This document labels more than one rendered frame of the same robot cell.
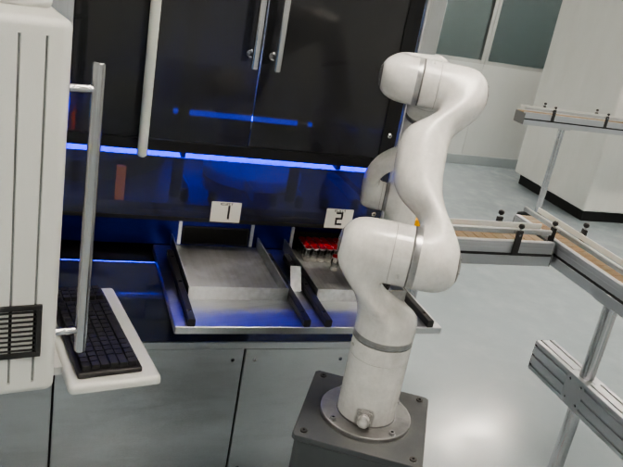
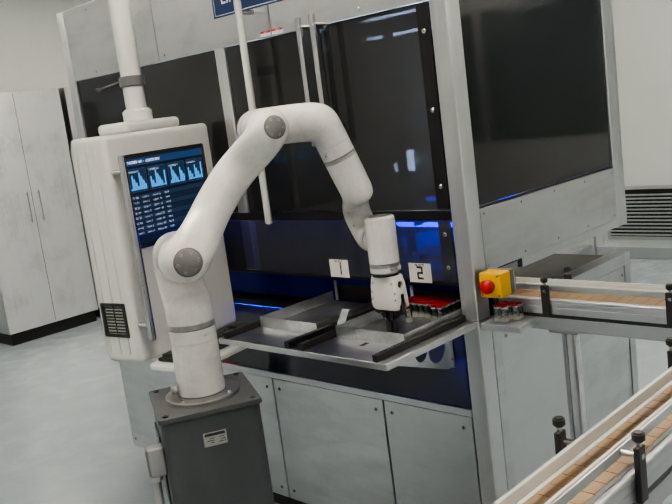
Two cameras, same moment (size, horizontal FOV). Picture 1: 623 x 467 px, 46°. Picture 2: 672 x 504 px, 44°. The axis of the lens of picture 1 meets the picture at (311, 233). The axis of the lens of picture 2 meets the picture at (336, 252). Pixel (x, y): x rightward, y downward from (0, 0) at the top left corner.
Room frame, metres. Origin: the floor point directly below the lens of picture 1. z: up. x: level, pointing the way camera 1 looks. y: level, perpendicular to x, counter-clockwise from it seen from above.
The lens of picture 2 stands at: (0.83, -2.22, 1.54)
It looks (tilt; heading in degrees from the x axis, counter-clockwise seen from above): 10 degrees down; 66
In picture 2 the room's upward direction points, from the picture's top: 7 degrees counter-clockwise
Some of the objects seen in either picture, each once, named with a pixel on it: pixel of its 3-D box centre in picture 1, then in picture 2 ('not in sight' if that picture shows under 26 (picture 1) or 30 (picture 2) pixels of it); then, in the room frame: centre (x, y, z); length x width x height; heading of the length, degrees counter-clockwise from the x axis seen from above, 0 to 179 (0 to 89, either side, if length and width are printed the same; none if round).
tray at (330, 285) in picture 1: (341, 269); (406, 319); (1.97, -0.10, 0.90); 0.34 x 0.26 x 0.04; 21
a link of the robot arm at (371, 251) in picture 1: (378, 279); (181, 278); (1.32, -0.14, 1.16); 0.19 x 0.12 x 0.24; 85
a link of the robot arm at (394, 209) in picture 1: (402, 197); (381, 238); (1.86, -0.22, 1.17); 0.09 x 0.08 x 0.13; 85
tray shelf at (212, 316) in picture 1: (290, 286); (350, 329); (1.85, 0.03, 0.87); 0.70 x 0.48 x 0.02; 111
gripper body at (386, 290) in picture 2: not in sight; (387, 289); (1.86, -0.22, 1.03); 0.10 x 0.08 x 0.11; 111
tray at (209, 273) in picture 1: (226, 265); (325, 311); (1.85, 0.21, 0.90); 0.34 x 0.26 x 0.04; 21
